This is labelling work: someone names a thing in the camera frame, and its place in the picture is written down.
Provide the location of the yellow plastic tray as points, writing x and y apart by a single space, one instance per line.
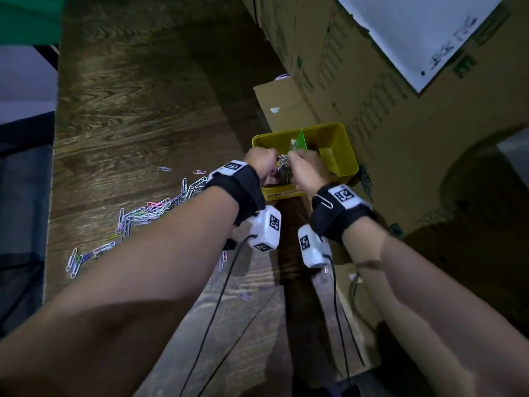
285 195

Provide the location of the person's left hand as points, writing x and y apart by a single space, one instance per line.
264 165

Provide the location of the person's left forearm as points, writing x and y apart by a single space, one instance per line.
124 285

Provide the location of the person's right hand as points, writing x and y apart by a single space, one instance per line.
312 173

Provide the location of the pile of coloured paper clips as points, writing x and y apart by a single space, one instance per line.
144 212

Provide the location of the single white paper clip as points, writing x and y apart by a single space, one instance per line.
324 201

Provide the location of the black stand frame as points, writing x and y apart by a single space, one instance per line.
49 57

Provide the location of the green cloth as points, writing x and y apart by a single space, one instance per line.
29 20

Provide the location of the heap of paper clips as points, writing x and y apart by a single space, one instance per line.
283 163

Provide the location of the white paper sheet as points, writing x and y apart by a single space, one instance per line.
516 152
413 33

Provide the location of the flat cardboard sheet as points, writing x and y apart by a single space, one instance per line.
285 99

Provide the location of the large printed cardboard box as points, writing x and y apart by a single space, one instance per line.
330 78

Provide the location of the person's right forearm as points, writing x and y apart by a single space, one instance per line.
434 305

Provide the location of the white round lid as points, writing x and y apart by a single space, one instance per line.
282 76

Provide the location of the green divider card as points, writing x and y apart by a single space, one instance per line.
301 142

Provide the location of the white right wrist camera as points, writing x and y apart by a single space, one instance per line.
314 252

